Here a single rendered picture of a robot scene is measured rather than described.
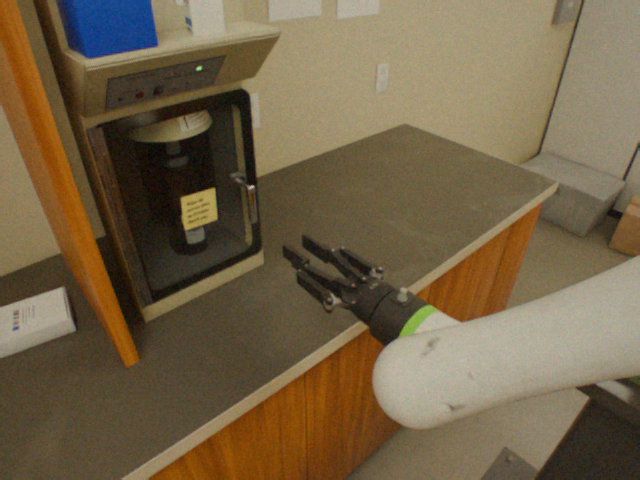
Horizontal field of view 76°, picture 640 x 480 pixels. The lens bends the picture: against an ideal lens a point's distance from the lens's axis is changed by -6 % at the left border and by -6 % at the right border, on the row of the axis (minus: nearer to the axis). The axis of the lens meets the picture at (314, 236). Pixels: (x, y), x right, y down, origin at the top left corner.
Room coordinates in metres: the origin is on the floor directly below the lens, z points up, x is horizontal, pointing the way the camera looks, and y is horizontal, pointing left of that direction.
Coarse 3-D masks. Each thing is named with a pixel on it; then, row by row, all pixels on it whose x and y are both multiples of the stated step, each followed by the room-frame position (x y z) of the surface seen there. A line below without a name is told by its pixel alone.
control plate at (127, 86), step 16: (192, 64) 0.68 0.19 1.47; (208, 64) 0.71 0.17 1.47; (112, 80) 0.60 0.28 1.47; (128, 80) 0.62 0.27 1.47; (144, 80) 0.64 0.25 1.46; (160, 80) 0.67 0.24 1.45; (176, 80) 0.69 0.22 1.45; (192, 80) 0.72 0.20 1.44; (208, 80) 0.74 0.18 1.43; (112, 96) 0.62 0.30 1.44; (128, 96) 0.65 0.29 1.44; (144, 96) 0.67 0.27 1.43; (160, 96) 0.70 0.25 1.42
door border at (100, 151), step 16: (96, 144) 0.64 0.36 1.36; (96, 160) 0.63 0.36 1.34; (112, 176) 0.65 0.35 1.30; (112, 192) 0.64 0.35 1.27; (112, 208) 0.63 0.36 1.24; (128, 224) 0.65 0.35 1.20; (128, 240) 0.64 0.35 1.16; (128, 256) 0.64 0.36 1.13; (144, 288) 0.65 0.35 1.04; (144, 304) 0.64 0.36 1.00
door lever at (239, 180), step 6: (234, 180) 0.80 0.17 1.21; (240, 180) 0.80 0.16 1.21; (240, 186) 0.81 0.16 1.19; (246, 186) 0.77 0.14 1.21; (252, 186) 0.77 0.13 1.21; (246, 192) 0.77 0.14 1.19; (252, 192) 0.77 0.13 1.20; (252, 198) 0.77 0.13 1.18; (252, 204) 0.77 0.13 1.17; (252, 210) 0.77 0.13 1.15; (252, 216) 0.77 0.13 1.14; (252, 222) 0.77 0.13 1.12
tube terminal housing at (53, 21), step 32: (160, 0) 0.75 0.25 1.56; (224, 0) 0.83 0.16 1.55; (64, 32) 0.65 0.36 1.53; (160, 32) 0.75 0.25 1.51; (64, 64) 0.64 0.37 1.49; (64, 96) 0.71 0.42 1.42; (192, 96) 0.77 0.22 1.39; (96, 192) 0.69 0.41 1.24; (256, 256) 0.84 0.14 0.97; (128, 288) 0.69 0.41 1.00; (192, 288) 0.72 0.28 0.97
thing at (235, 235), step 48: (240, 96) 0.82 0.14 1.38; (144, 144) 0.69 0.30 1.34; (192, 144) 0.75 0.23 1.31; (240, 144) 0.82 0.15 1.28; (144, 192) 0.68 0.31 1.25; (192, 192) 0.74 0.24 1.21; (240, 192) 0.81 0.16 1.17; (144, 240) 0.66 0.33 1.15; (192, 240) 0.73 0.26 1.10; (240, 240) 0.80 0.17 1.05
